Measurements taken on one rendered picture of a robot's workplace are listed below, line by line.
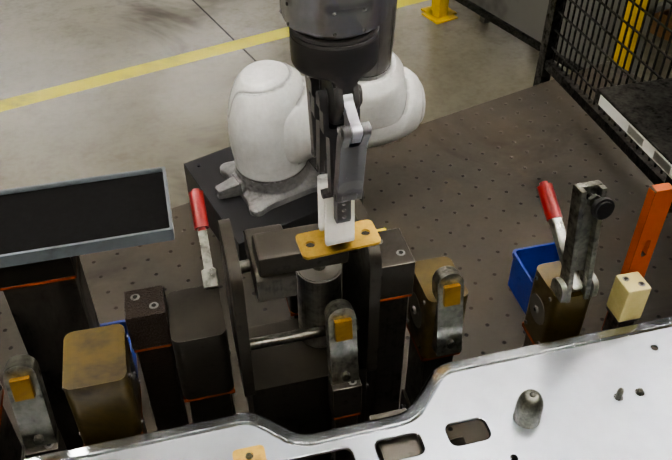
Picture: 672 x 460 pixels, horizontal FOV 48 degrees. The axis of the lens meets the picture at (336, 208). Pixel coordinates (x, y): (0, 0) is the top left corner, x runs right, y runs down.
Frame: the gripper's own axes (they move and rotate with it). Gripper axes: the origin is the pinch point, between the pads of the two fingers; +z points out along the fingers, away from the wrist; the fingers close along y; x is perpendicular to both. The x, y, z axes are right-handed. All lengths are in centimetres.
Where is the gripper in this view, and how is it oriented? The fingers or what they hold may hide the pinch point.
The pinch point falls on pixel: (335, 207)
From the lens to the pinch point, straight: 75.4
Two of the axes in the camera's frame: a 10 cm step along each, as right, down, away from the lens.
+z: 0.1, 7.7, 6.4
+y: 2.9, 6.1, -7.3
